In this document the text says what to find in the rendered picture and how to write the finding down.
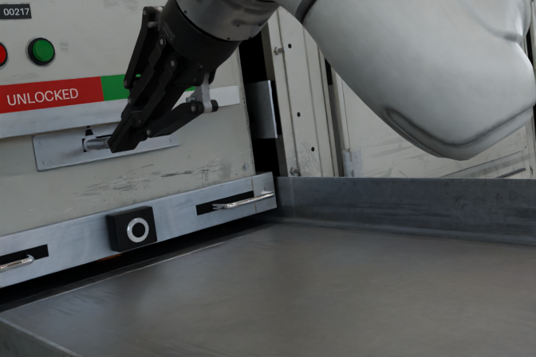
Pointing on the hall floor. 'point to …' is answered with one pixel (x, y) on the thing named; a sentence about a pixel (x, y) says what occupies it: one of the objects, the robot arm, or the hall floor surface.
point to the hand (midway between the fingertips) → (132, 129)
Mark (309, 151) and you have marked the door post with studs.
